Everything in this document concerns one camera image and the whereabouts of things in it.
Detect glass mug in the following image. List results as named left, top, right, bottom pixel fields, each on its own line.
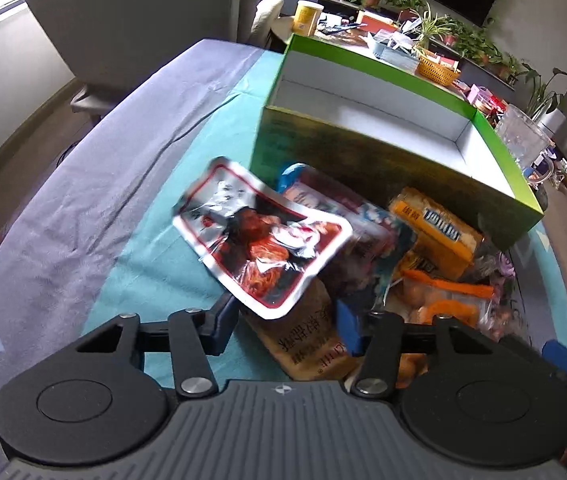
left=495, top=104, right=550, bottom=169

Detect grey blue storage tray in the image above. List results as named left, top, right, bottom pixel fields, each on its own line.
left=371, top=41, right=419, bottom=74

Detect spider plant in vase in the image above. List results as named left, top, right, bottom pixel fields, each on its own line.
left=411, top=3, right=455, bottom=51

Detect red white snack packet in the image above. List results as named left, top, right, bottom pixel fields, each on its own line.
left=173, top=157, right=353, bottom=321

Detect beige drink stick sachet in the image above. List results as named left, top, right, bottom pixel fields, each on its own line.
left=244, top=278, right=359, bottom=382

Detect pink label dark snack bag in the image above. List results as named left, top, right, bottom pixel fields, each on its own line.
left=460, top=237, right=519, bottom=341

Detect teal patterned tablecloth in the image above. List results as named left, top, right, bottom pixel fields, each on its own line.
left=0, top=38, right=567, bottom=480

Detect clear bag orange snacks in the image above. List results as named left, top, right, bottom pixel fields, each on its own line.
left=385, top=270, right=494, bottom=328

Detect dark blue snack packet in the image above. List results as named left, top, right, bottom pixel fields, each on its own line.
left=277, top=161, right=418, bottom=311

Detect orange yellow snack packet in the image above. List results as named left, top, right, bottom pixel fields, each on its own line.
left=389, top=188, right=483, bottom=281

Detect yellow tin can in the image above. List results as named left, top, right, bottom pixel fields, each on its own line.
left=292, top=0, right=323, bottom=37

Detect grey sofa armchair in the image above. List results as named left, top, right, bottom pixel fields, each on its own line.
left=24, top=0, right=239, bottom=120

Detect woven yellow basket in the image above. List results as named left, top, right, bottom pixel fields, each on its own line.
left=416, top=54, right=461, bottom=87

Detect round white coffee table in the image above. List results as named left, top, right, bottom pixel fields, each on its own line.
left=270, top=16, right=293, bottom=53

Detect red orange card box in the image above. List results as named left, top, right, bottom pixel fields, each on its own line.
left=356, top=10, right=398, bottom=35

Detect green cardboard box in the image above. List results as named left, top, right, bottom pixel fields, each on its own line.
left=250, top=35, right=544, bottom=249

